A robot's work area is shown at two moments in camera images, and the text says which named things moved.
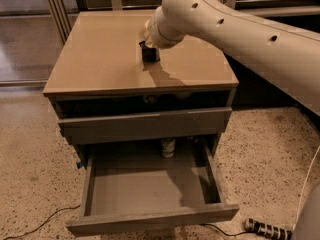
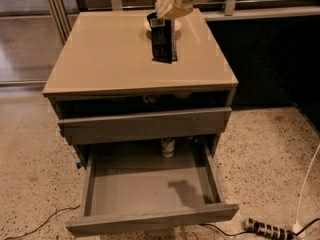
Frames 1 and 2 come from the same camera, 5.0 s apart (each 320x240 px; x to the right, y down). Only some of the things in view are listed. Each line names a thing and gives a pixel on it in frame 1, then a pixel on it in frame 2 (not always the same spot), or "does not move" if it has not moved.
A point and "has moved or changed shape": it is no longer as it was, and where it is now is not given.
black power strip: [268, 231] does not move
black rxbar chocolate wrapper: [149, 54] has moved or changed shape
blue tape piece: [79, 164] does not move
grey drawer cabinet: [103, 93] does not move
